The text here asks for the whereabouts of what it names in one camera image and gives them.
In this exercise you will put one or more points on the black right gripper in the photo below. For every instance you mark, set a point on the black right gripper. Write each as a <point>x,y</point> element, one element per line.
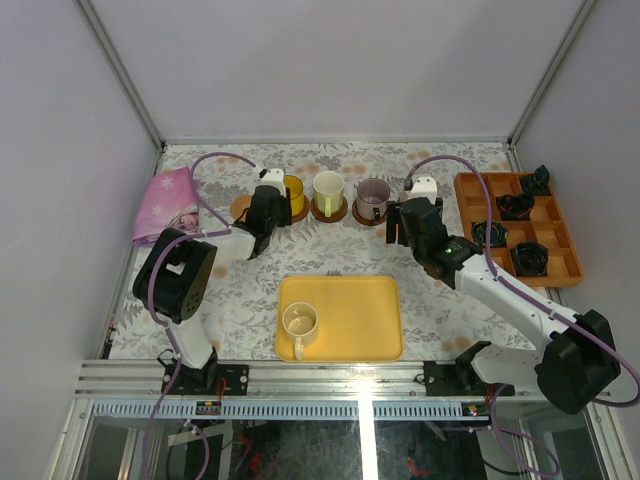
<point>394,218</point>

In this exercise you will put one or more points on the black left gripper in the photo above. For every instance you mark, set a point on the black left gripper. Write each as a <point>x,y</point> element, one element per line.
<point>279,206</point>

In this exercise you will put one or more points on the yellow glass mug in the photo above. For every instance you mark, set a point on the yellow glass mug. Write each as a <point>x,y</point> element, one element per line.
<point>296,190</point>

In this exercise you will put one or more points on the purple mug black handle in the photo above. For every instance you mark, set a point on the purple mug black handle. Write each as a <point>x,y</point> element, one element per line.
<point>372,197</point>

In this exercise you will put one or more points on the woven rattan coaster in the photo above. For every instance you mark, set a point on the woven rattan coaster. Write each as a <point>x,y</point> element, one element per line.
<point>239,207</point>

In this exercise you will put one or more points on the white mug green handle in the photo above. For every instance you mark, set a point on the white mug green handle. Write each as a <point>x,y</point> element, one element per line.
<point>328,190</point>

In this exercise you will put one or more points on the cream ceramic mug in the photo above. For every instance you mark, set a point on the cream ceramic mug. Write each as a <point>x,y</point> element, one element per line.
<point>301,325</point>

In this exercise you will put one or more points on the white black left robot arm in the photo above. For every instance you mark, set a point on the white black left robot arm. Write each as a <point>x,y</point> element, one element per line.
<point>172,281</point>

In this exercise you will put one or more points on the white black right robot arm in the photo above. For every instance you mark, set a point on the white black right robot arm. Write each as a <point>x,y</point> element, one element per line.
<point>577,350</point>

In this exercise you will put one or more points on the brown wooden coaster left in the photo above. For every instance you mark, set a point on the brown wooden coaster left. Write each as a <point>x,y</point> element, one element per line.
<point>300,216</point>

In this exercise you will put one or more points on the brown wooden coaster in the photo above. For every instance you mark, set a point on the brown wooden coaster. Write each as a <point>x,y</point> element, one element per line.
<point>364,221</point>
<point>334,217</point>
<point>300,216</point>

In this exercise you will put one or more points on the brown wooden coaster right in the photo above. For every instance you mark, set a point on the brown wooden coaster right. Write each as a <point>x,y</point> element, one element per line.
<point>364,221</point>

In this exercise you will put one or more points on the brown wooden coaster middle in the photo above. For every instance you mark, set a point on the brown wooden coaster middle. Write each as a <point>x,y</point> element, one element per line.
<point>334,217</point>

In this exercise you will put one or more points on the yellow plastic tray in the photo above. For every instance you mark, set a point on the yellow plastic tray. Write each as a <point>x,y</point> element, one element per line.
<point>359,319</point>

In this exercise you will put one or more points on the rolled tie with yellow pattern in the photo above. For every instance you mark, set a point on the rolled tie with yellow pattern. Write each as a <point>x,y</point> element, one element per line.
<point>497,233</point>

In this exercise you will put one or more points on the pink folded cloth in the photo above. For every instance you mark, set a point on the pink folded cloth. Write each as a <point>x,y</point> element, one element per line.
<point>169,201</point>

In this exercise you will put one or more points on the rolled tie with orange pattern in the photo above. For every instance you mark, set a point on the rolled tie with orange pattern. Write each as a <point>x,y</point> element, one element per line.
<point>515,207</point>

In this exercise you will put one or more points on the floral patterned tablecloth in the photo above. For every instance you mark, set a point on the floral patterned tablecloth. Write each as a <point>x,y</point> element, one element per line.
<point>240,306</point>

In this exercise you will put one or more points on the orange wooden divided organizer box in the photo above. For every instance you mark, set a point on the orange wooden divided organizer box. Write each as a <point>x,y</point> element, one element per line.
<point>476,201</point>

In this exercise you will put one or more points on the rolled dark speckled tie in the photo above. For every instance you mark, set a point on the rolled dark speckled tie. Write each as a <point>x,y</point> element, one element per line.
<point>530,259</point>

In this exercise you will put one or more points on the rolled dark green tie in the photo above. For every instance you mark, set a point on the rolled dark green tie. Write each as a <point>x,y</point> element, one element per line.
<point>536,183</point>

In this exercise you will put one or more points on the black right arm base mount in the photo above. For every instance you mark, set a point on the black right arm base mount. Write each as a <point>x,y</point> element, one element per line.
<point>457,379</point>

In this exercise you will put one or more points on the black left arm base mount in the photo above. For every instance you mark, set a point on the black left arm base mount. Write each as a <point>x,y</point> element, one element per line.
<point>214,379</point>

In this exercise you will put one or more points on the aluminium front frame rail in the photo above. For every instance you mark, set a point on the aluminium front frame rail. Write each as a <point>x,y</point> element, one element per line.
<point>143,379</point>

